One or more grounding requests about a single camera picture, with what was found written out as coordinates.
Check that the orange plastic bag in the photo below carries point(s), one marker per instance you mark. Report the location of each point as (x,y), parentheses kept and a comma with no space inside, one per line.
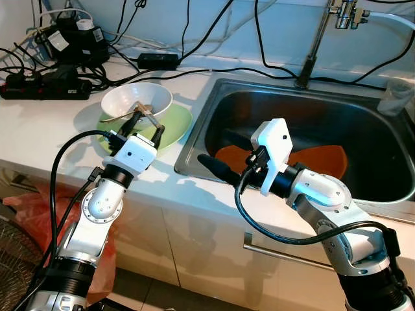
(26,207)

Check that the black power adapter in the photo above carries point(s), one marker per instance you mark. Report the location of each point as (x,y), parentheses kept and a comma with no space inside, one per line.
(159,61)

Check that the white ceramic bowl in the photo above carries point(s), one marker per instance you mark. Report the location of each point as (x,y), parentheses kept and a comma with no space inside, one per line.
(130,94)

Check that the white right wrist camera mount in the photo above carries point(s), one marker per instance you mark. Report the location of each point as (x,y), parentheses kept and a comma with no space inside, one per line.
(272,139)

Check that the metal kitchen faucet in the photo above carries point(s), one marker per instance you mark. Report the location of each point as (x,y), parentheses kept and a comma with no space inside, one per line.
(311,58)

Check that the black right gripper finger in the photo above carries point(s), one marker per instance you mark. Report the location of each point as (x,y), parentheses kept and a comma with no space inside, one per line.
(222,170)

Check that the clear plastic cup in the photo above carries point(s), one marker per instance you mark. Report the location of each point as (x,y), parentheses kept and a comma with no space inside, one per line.
(394,100)

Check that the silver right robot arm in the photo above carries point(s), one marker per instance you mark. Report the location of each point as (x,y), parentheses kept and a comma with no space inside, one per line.
(350,240)

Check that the stainless steel sink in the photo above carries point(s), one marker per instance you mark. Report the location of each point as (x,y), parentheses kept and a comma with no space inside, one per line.
(363,155)

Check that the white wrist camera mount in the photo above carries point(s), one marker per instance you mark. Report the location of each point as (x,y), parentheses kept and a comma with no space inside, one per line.
(272,139)
(136,155)

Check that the black power strip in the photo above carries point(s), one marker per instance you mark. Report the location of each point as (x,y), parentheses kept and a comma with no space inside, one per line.
(39,87)

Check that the light green plate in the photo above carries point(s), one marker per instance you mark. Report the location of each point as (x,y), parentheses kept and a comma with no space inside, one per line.
(178,126)

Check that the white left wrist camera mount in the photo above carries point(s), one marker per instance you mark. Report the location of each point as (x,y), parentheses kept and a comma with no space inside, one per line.
(136,155)

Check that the black labelled power box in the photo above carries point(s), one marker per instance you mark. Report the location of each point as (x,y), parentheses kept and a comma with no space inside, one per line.
(78,42)

